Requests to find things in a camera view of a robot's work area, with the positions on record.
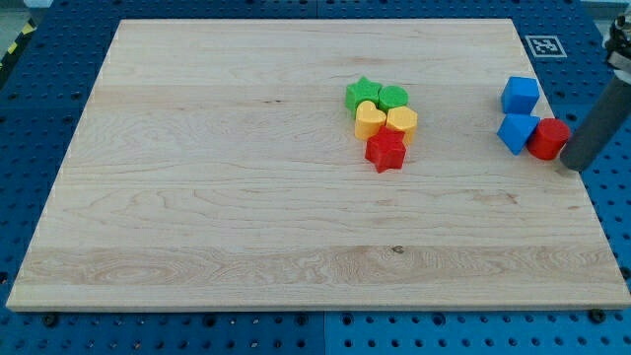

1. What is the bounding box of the red cylinder block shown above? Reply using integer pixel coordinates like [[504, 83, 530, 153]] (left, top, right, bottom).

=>
[[526, 118, 571, 161]]

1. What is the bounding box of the red star block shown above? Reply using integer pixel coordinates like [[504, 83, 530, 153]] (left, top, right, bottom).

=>
[[365, 126, 406, 174]]

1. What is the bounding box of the yellow heart block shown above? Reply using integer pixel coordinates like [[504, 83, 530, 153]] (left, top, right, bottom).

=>
[[354, 101, 386, 141]]

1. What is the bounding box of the green star block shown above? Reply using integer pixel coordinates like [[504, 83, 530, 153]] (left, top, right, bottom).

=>
[[345, 76, 383, 112]]

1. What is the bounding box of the yellow hexagon block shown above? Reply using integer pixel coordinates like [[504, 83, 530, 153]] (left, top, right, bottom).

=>
[[386, 106, 418, 146]]

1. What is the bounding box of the green cylinder block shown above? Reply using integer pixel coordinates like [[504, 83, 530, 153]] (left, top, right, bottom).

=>
[[378, 86, 409, 112]]

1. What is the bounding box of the blue triangle block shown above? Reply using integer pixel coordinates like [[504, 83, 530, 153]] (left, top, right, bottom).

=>
[[497, 113, 540, 155]]

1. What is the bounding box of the blue cube block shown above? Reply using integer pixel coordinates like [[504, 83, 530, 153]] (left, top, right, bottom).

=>
[[501, 76, 539, 114]]

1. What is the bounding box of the wooden board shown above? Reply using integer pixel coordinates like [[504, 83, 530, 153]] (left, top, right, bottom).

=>
[[7, 19, 630, 312]]

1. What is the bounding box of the white fiducial marker tag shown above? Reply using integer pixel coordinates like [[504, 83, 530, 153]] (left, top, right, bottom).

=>
[[526, 35, 567, 58]]

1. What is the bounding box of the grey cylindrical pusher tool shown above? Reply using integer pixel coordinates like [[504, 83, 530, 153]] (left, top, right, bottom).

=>
[[560, 70, 630, 172]]

